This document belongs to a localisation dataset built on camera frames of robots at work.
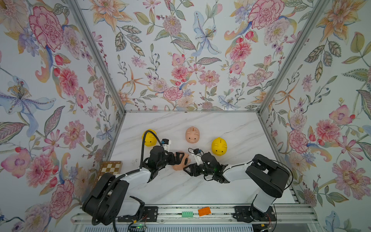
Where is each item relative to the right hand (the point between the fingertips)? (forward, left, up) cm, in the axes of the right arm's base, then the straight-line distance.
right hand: (186, 167), depth 88 cm
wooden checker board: (-2, +44, 0) cm, 44 cm away
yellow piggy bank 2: (+12, -21, +5) cm, 24 cm away
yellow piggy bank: (+16, +24, +6) cm, 29 cm away
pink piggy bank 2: (+20, -4, +6) cm, 21 cm away
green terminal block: (-24, -2, -1) cm, 25 cm away
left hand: (+6, +3, +6) cm, 9 cm away
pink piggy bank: (+1, 0, +6) cm, 6 cm away
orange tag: (-23, -10, -3) cm, 25 cm away
